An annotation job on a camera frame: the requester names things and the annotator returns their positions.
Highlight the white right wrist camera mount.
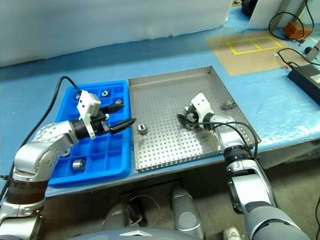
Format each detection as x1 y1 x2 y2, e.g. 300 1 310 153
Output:
189 92 215 123

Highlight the grey metal post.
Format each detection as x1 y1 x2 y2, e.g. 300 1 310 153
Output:
306 41 320 61

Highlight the white robot foot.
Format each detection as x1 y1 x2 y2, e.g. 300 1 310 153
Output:
223 226 242 240

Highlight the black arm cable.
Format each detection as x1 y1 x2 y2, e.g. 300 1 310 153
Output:
0 76 82 201
182 109 260 161

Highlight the black adapter cable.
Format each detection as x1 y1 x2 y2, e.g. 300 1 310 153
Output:
277 47 301 70

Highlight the white foam backdrop board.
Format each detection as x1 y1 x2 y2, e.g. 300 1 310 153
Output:
0 0 235 68

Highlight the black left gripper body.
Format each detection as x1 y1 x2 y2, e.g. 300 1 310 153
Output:
90 109 111 136

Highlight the perforated steel tray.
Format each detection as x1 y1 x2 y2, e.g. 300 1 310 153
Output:
127 65 263 174

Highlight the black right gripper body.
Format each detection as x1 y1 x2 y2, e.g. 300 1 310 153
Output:
184 104 202 125

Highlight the brown block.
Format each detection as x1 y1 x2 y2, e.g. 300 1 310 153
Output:
283 21 313 39

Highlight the black power adapter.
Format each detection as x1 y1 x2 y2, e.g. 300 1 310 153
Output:
287 63 320 105

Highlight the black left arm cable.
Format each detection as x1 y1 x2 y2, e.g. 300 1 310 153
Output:
0 76 82 201

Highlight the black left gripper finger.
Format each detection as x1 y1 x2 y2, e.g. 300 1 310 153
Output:
108 118 138 134
99 103 126 115

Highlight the cardboard sheet with yellow tape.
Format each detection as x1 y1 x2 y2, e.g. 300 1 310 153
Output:
205 29 311 76

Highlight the blue table cover sheet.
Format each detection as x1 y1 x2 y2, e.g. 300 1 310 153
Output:
0 4 320 198

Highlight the black looped cable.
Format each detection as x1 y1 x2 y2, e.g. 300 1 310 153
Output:
268 11 315 41

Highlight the white panel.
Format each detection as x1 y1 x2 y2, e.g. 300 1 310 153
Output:
247 0 307 31

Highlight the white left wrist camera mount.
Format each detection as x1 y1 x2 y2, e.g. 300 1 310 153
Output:
75 89 102 140

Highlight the grey rounded robot leg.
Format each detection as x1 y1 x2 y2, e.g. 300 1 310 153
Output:
171 188 205 237
103 201 133 228

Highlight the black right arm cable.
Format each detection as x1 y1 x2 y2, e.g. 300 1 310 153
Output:
182 109 260 161

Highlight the blue compartment tray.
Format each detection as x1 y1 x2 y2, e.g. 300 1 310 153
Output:
47 79 133 190

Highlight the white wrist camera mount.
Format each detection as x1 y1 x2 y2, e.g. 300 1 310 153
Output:
189 92 215 123
75 89 102 140

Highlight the grey robot torso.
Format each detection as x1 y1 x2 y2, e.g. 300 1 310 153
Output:
76 226 201 240

